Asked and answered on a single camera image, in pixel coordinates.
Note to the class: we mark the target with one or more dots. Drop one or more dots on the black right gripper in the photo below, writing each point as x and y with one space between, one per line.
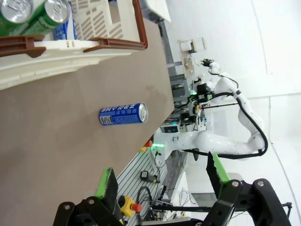
202 88

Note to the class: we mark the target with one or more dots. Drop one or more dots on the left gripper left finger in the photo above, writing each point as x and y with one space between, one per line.
108 186

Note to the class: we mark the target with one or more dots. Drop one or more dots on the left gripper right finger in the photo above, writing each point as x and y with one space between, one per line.
216 174

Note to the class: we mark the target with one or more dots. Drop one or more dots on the blue drink can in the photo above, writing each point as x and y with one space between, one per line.
64 28
122 114

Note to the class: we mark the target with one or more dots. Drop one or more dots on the green drink can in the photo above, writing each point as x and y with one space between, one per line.
50 17
14 14

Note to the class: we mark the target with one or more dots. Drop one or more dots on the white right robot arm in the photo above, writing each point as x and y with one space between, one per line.
223 141

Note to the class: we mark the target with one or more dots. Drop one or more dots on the cream plastic shopping basket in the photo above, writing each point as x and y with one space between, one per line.
70 58

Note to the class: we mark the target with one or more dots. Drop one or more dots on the white humanoid robot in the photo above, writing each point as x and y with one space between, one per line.
211 66

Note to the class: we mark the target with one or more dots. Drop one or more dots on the yellow box emergency stop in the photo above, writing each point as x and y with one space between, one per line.
129 206

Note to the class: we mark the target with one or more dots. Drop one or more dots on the black tripod rod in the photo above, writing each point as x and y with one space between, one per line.
211 208

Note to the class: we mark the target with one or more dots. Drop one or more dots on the small black device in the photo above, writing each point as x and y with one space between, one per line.
144 174

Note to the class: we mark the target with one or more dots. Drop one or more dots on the red emergency stop button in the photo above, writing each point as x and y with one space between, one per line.
147 143

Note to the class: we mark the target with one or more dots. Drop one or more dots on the white side table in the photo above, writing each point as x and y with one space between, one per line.
156 9

